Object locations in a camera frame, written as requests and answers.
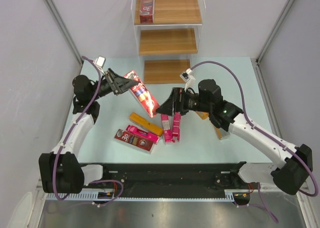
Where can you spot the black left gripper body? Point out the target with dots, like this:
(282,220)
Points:
(106,87)

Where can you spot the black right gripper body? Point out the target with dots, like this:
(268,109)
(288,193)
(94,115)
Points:
(188,101)

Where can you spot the red 3D toothpaste box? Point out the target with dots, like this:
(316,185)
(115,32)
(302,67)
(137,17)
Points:
(134,141)

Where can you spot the red foil toothpaste box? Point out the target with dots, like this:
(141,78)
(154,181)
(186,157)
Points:
(147,11)

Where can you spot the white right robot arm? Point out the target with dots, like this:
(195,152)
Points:
(291,165)

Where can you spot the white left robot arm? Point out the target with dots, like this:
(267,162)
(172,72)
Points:
(60,171)

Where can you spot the acrylic three-tier wooden shelf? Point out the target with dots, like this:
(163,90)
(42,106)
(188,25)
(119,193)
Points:
(167,46)

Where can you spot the pink toothpaste box middle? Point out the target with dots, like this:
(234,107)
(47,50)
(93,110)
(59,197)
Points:
(167,134)

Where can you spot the pink toothpaste box right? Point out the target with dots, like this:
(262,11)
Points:
(176,126)

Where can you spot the orange toothpaste box right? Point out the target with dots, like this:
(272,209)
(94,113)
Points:
(202,115)

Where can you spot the orange toothpaste box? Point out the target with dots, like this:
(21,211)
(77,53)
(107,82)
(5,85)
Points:
(202,115)
(145,124)

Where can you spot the orange toothpaste box left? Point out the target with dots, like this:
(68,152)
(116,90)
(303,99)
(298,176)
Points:
(145,124)

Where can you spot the pink Be You toothpaste box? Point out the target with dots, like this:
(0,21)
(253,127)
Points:
(143,134)

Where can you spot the silver gold R.O toothpaste box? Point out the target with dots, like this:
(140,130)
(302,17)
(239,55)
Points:
(221,133)

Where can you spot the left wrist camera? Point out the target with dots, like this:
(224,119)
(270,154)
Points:
(99,63)

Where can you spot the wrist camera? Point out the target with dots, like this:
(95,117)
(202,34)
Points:
(99,63)
(188,78)

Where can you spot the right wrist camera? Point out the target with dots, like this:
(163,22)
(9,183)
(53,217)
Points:
(188,78)

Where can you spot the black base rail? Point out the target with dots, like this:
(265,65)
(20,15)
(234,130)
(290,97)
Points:
(177,179)

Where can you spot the white cable duct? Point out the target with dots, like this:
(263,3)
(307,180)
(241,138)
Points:
(107,195)

